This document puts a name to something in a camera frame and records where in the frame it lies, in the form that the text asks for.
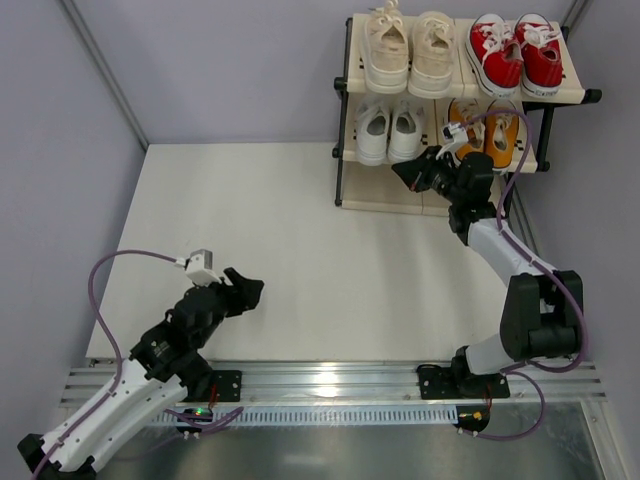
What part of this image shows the white sneaker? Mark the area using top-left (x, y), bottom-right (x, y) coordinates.
top-left (355, 97), bottom-right (390, 166)
top-left (388, 99), bottom-right (426, 163)

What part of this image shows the beige lace sneaker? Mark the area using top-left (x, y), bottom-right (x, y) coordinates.
top-left (359, 0), bottom-right (409, 95)
top-left (408, 11), bottom-right (456, 99)

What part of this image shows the red canvas sneaker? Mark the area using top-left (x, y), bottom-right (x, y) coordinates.
top-left (514, 13), bottom-right (563, 97)
top-left (465, 13), bottom-right (524, 99)

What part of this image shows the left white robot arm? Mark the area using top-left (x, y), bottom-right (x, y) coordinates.
top-left (18, 268), bottom-right (264, 479)

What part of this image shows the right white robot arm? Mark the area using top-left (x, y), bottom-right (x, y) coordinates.
top-left (392, 146), bottom-right (588, 399)

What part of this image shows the beige three-tier shoe shelf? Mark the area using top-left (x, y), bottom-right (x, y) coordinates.
top-left (332, 13), bottom-right (602, 216)

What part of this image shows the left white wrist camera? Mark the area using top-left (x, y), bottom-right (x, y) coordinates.
top-left (174, 249), bottom-right (221, 287)

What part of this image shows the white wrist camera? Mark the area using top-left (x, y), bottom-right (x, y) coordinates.
top-left (174, 249), bottom-right (221, 287)
top-left (436, 122), bottom-right (469, 160)

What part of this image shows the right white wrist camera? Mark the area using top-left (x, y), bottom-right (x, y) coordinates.
top-left (436, 122), bottom-right (469, 160)

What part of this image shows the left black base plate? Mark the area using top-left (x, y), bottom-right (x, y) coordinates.
top-left (195, 369), bottom-right (243, 403)

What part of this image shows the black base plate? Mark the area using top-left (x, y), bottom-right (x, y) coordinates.
top-left (416, 364), bottom-right (510, 400)
top-left (195, 369), bottom-right (243, 403)

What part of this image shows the aluminium mounting rail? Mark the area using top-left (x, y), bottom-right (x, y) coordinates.
top-left (59, 360), bottom-right (609, 407)

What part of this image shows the slotted cable duct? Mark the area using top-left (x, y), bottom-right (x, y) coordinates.
top-left (149, 403), bottom-right (459, 427)

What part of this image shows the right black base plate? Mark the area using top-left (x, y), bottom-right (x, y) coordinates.
top-left (416, 364), bottom-right (510, 400)

